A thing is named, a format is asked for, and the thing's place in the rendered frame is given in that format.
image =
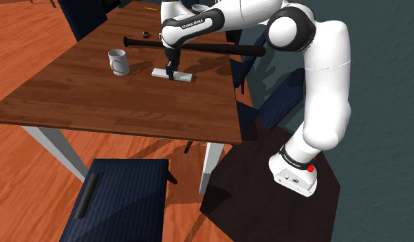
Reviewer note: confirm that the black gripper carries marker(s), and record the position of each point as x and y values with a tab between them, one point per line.
172	54

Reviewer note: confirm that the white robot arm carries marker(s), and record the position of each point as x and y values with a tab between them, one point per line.
326	87

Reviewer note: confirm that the white flat rectangular bar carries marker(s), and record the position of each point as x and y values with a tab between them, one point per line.
183	77

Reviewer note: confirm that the small black round object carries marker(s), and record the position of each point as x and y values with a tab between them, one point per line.
145	34

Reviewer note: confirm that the black baseball bat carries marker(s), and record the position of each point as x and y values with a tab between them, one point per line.
213	48

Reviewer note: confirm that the white mug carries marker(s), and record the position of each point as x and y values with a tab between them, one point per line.
118	63

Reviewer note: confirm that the brown wooden table white legs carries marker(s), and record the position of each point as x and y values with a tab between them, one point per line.
126	104

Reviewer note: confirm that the thin yellow pencil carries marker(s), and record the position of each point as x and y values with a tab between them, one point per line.
150	8

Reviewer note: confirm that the grey bowl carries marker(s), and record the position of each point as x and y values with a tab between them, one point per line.
199	8

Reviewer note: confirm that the dark blue chair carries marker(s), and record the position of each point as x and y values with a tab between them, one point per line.
83	16
126	201
284	97
249	63

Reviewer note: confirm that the dark robot stand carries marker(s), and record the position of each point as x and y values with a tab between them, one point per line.
260	207

